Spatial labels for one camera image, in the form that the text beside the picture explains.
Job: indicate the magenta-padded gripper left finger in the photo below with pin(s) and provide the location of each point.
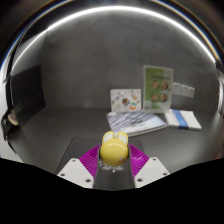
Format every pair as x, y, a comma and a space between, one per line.
81, 168

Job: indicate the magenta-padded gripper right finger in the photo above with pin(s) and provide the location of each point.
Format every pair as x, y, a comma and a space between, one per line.
146, 168

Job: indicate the yellow rabbit-shaped computer mouse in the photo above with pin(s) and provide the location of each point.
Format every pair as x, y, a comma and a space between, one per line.
114, 150

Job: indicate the black mouse pad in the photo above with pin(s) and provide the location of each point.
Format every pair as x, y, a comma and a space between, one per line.
83, 144

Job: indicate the grey striped book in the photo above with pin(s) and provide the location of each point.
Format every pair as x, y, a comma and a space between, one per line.
135, 122

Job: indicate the white book with blue band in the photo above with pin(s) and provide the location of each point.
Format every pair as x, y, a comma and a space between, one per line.
183, 119

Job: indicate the white card with colourful stickers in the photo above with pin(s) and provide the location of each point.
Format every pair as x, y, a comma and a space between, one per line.
126, 100

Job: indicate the green printed poster sheet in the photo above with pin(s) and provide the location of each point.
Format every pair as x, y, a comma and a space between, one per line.
158, 88

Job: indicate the row of white wall sockets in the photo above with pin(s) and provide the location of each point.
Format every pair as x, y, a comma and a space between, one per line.
184, 90

